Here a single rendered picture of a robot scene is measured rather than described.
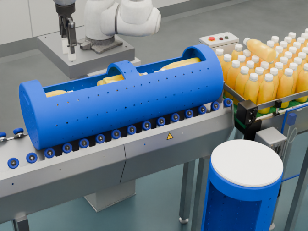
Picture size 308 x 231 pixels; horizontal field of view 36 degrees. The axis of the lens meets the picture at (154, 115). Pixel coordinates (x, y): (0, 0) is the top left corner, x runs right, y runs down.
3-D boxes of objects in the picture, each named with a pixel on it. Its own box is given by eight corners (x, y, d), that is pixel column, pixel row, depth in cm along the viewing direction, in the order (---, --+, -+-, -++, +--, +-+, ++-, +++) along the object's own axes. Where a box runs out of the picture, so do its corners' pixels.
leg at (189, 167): (177, 219, 296) (184, 139, 261) (185, 216, 299) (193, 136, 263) (182, 225, 292) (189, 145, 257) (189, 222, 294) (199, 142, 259)
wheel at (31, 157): (24, 154, 192) (24, 154, 190) (35, 151, 194) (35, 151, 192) (27, 164, 192) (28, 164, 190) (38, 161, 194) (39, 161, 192)
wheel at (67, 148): (59, 144, 198) (61, 144, 196) (70, 141, 200) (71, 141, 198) (62, 154, 198) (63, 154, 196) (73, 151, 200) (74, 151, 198)
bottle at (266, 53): (278, 55, 238) (255, 41, 252) (273, 47, 233) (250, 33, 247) (269, 65, 239) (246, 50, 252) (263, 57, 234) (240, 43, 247)
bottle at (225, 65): (232, 90, 253) (237, 59, 243) (223, 94, 250) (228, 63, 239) (222, 85, 258) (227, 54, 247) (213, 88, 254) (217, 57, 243)
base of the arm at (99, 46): (70, 45, 252) (69, 35, 249) (101, 33, 266) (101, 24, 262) (92, 57, 242) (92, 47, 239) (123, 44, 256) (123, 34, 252)
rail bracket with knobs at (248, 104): (232, 118, 232) (235, 100, 226) (244, 114, 235) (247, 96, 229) (244, 128, 225) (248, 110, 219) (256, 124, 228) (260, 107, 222)
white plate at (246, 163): (212, 135, 196) (212, 138, 197) (209, 180, 173) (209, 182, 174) (280, 143, 193) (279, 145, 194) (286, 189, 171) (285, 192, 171)
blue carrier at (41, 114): (22, 123, 211) (15, 69, 194) (188, 81, 247) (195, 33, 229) (41, 164, 192) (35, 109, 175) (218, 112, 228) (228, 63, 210)
